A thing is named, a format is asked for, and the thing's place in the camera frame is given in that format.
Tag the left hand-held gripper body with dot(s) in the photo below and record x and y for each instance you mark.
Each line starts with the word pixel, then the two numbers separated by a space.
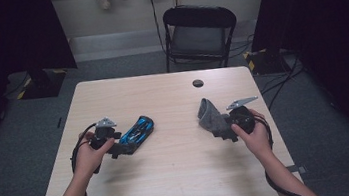
pixel 104 133

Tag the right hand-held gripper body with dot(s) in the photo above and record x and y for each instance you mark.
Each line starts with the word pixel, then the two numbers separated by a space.
pixel 244 119

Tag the grey terry towel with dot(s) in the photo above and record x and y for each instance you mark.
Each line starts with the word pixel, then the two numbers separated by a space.
pixel 210 117

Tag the blue and black toy car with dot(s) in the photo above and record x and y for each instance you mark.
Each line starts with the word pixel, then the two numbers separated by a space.
pixel 138 131

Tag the person's right hand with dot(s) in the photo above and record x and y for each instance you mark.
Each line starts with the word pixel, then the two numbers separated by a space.
pixel 260 141

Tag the person's left hand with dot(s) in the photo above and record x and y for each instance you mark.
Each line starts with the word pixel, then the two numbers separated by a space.
pixel 86 159

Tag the black table grommet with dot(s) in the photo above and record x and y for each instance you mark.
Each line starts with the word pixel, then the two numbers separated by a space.
pixel 198 83

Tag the black stand base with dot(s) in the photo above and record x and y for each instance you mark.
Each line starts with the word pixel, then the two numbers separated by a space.
pixel 265 61
pixel 43 85

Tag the grey tape strip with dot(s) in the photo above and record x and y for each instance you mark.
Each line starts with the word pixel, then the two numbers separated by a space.
pixel 300 169

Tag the black folding chair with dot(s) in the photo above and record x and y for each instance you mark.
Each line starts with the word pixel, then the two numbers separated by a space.
pixel 198 38

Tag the black curtain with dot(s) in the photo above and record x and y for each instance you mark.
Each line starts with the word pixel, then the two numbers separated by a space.
pixel 331 25
pixel 4 41

